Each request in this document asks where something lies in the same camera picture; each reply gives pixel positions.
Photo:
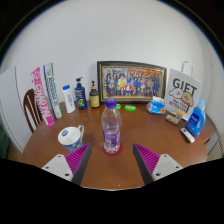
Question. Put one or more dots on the white bottle with blue cap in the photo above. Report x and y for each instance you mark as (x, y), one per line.
(69, 101)

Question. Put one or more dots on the clear purple-capped water bottle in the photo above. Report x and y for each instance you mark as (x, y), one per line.
(111, 130)

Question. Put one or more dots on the white green shuttlecock tube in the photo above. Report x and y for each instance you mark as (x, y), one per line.
(53, 91)

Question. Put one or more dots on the flat round red coaster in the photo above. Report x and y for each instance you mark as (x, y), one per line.
(106, 153)

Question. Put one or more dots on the pink shuttlecock tube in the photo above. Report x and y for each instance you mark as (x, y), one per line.
(42, 98)

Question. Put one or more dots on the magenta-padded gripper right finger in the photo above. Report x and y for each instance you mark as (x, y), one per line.
(164, 165)

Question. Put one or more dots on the dark blue pump bottle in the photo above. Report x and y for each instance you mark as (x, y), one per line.
(81, 96)

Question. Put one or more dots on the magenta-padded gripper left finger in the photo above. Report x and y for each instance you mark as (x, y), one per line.
(59, 165)

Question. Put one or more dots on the white remote control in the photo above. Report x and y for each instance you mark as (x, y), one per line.
(187, 135)

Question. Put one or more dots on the white mug with blue print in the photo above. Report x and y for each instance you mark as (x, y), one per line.
(70, 138)

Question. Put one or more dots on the white paper gift bag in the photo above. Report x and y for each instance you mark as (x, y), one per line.
(185, 90)

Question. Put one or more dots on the blue detergent bottle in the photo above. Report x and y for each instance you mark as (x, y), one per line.
(196, 120)

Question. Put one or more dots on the green plastic crate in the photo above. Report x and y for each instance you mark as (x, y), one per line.
(3, 143)

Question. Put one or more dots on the white refrigerator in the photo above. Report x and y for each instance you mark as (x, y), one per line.
(11, 106)

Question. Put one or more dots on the blue tissue pack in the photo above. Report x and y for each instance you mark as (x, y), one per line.
(156, 106)

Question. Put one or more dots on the small green packet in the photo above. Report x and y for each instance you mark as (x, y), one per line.
(119, 106)
(130, 108)

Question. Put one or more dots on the dark wooden chair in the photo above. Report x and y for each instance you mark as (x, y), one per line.
(29, 106)

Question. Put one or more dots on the amber pump bottle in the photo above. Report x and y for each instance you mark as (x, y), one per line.
(94, 98)

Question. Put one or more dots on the framed group photo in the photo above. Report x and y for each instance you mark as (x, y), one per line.
(133, 81)

